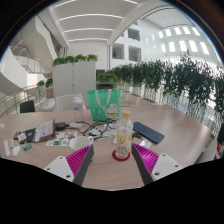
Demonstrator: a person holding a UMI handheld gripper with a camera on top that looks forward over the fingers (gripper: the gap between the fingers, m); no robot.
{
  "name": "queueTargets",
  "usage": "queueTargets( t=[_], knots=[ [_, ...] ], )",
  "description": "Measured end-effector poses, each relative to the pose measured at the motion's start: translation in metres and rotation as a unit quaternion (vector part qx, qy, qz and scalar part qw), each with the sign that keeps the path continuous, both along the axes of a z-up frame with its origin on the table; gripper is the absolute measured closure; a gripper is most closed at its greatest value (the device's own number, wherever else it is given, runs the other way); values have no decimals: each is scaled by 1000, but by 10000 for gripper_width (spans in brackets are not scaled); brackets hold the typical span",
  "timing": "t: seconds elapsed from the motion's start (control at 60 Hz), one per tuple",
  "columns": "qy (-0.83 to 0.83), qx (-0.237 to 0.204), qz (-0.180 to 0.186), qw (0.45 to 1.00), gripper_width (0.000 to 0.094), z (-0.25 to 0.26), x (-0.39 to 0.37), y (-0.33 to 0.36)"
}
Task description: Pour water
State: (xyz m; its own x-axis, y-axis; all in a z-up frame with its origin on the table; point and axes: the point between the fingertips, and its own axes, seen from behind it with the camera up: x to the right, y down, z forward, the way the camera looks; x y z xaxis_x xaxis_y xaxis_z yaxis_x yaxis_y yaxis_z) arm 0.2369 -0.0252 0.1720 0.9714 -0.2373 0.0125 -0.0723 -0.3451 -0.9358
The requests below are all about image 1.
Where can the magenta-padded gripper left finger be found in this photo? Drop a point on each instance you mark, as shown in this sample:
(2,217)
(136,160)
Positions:
(71,163)

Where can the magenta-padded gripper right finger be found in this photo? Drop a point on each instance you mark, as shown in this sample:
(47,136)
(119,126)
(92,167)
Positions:
(151,161)

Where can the clear lemon drink bottle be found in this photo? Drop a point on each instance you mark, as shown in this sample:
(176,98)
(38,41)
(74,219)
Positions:
(123,136)

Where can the white cup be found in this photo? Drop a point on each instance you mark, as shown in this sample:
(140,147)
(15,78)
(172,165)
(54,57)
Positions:
(78,143)

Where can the sticker sheet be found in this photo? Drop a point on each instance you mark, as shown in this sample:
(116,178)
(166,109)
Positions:
(61,138)

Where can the dark blue keyboard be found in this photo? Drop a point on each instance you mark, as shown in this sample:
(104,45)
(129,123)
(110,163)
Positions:
(148,132)

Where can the open printed brochure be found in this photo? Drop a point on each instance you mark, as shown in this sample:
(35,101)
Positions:
(45,130)

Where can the small green blue packet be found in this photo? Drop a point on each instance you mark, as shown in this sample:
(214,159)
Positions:
(27,147)

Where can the black wallet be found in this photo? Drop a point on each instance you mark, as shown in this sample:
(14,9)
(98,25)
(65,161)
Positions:
(29,135)

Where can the green tote bag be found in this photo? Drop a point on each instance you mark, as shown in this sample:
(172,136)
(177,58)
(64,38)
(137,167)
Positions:
(100,106)

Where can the black chair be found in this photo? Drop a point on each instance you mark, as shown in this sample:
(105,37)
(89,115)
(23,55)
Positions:
(27,106)

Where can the brown planter with plants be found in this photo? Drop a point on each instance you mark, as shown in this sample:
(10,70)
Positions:
(46,88)

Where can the white planter cabinet with plants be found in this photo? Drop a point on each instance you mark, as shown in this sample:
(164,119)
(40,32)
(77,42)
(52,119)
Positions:
(71,78)

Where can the row of green hedge plants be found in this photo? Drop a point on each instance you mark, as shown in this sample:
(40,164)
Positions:
(180,80)

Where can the ceiling light strips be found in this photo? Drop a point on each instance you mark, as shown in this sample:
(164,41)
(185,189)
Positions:
(88,16)

